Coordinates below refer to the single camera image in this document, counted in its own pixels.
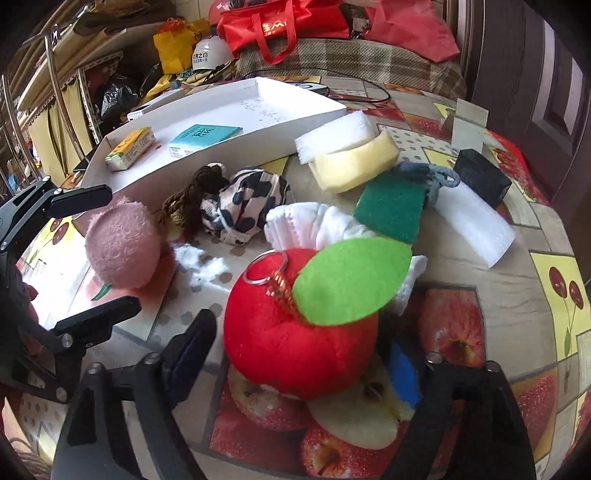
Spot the black plastic bag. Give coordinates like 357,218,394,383
99,74,141,123

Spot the red cloth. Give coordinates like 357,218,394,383
365,0,462,63

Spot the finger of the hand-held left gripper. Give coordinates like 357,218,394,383
0,178,114,252
11,295,141,403

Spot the red tote bag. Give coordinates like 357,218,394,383
216,0,352,64

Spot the black box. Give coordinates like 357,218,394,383
453,148,513,209

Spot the pink plush peach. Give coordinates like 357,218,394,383
84,196,162,301

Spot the plaid cushion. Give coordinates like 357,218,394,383
235,34,467,100

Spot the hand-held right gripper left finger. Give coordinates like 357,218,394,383
50,308,218,480

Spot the white small device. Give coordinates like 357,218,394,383
277,78,331,97

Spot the white foam block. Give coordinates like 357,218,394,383
431,187,517,269
294,111,377,165

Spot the brown braided yarn doll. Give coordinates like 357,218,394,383
159,162,229,241

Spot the black cable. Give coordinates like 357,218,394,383
240,69,391,104

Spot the white cotton wad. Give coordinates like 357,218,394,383
174,244,232,289

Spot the teal tissue packet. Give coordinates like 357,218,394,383
167,124,243,160

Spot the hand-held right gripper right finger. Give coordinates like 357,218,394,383
379,339,539,480

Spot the leopard print cloth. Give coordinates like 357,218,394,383
199,167,291,244

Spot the yellow bag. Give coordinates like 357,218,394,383
153,18,211,75

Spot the metal tube rack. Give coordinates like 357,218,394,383
0,28,105,185

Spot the blue grey knitted cord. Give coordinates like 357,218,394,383
392,161,461,208

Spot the yellow tissue packet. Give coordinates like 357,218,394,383
104,127,155,172

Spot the white cardboard tray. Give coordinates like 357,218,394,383
78,77,348,199

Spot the brown wooden door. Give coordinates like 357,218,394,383
445,0,591,208

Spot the red helmet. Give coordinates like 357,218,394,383
208,0,232,25

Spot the white helmet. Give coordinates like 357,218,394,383
191,36,236,72

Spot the yellow sponge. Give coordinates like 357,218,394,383
307,129,400,195

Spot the red plush apple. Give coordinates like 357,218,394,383
223,237,414,401

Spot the white cardboard stand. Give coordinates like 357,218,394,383
441,98,490,153

